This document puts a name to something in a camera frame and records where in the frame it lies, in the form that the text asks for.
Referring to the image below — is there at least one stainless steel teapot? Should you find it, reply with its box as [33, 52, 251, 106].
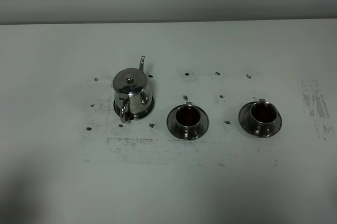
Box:
[112, 55, 152, 123]

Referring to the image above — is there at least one left stainless steel teacup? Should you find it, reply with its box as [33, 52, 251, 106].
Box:
[174, 102, 202, 133]

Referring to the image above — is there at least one stainless steel teacup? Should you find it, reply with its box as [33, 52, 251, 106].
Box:
[174, 102, 202, 133]
[249, 99, 277, 128]

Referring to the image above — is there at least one steel teapot saucer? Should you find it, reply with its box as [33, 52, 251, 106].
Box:
[113, 96, 154, 123]

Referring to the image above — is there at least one right stainless steel teacup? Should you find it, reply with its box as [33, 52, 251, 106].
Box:
[249, 99, 277, 128]

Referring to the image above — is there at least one left steel cup saucer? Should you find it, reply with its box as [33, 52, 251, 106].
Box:
[166, 105, 209, 140]

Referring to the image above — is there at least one steel cup saucer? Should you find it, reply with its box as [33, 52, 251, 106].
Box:
[239, 101, 282, 138]
[166, 105, 209, 140]

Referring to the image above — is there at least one right steel cup saucer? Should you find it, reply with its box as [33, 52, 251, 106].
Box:
[239, 101, 282, 138]

